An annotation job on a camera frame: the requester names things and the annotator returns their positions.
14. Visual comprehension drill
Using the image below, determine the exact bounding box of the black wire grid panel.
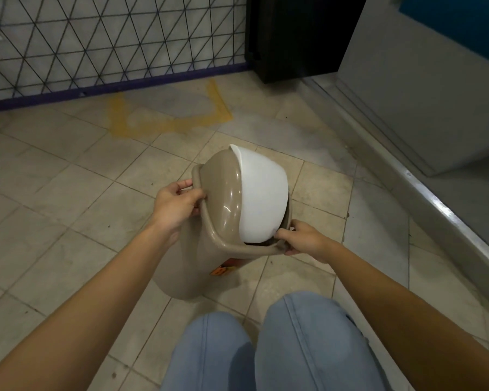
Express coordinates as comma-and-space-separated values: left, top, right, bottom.
0, 0, 248, 103

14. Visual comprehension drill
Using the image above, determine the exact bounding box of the beige plastic bin lid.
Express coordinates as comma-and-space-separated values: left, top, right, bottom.
192, 148, 295, 257

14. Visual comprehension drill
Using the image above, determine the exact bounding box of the white swing flap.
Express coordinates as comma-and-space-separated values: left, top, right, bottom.
228, 144, 290, 244

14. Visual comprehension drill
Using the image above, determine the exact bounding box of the orange bin label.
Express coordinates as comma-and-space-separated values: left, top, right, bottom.
213, 258, 245, 278

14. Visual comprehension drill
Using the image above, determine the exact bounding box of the blue panel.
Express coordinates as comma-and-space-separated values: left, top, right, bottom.
399, 0, 489, 58

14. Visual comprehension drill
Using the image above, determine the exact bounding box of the person's left jeans leg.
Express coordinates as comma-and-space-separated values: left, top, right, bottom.
161, 311, 256, 391

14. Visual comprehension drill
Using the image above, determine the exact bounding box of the beige plastic trash bin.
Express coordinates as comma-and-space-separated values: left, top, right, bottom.
152, 222, 247, 300

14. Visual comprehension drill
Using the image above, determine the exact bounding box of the person's left hand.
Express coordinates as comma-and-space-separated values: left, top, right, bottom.
152, 180, 207, 237

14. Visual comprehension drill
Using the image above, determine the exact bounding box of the person's right jeans leg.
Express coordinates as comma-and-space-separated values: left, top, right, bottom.
253, 291, 388, 391

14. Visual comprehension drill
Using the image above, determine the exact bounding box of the grey door panel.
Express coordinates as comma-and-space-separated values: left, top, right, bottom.
337, 0, 489, 176

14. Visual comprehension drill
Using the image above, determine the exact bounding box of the black cabinet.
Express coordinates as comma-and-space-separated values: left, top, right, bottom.
244, 0, 370, 84

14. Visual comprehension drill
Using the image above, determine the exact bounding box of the person's left forearm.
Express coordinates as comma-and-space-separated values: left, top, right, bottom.
0, 223, 181, 391

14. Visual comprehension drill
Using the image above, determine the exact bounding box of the person's jeans leg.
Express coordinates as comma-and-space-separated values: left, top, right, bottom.
161, 311, 256, 391
253, 291, 388, 391

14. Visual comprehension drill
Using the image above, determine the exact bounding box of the grey metal door threshold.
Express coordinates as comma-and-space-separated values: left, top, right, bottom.
308, 74, 489, 301

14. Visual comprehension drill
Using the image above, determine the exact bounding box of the person's right forearm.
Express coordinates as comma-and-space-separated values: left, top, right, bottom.
321, 240, 489, 391

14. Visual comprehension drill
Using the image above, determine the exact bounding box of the person's right hand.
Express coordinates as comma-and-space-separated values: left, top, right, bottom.
276, 220, 336, 264

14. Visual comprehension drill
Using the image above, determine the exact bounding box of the purple baseboard strip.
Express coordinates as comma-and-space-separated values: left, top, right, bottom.
0, 62, 250, 113

